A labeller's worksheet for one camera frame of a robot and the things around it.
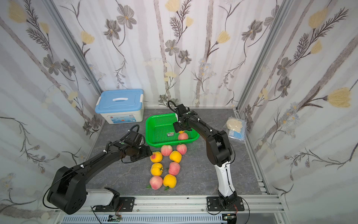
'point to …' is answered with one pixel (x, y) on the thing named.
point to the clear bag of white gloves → (236, 128)
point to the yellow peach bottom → (169, 180)
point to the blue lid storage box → (120, 106)
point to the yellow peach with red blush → (156, 157)
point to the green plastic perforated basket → (160, 131)
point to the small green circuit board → (116, 218)
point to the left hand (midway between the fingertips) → (150, 154)
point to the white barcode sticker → (168, 134)
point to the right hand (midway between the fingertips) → (183, 123)
